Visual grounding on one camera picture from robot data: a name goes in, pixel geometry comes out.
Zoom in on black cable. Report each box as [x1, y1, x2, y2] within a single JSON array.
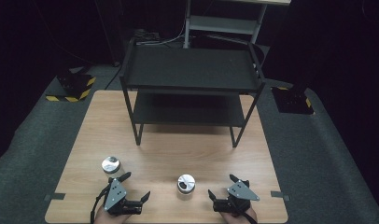
[[104, 61, 122, 91]]

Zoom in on white cable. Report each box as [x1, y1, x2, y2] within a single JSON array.
[[136, 18, 188, 47]]

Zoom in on black two-tier shelf rack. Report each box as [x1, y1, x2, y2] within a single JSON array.
[[119, 37, 267, 148]]

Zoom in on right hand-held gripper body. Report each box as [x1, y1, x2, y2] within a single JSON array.
[[212, 178, 261, 216]]

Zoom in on right gripper black strap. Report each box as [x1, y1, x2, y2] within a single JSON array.
[[236, 204, 259, 224]]

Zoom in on person's left hand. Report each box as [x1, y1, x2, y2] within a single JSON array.
[[93, 205, 132, 224]]

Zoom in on gripper black strap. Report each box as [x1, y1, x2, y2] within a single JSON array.
[[90, 183, 113, 224], [236, 204, 259, 224]]

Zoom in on left gripper black strap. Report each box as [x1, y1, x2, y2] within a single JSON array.
[[90, 183, 113, 224]]

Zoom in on person's right hand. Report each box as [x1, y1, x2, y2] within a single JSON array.
[[219, 206, 259, 224]]

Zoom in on grey metal stand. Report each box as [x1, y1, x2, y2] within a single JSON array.
[[182, 0, 293, 49]]

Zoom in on black power strip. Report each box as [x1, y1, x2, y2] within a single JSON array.
[[133, 28, 161, 43]]

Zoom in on glass jar with white powder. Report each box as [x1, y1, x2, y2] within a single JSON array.
[[101, 155, 125, 179]]

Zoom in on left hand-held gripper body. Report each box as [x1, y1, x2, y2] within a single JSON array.
[[103, 177, 144, 217]]

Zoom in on grey tape piece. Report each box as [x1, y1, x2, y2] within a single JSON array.
[[270, 189, 291, 202], [43, 192, 67, 202]]

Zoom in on glass jar with brown contents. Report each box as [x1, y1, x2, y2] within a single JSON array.
[[176, 174, 197, 201]]

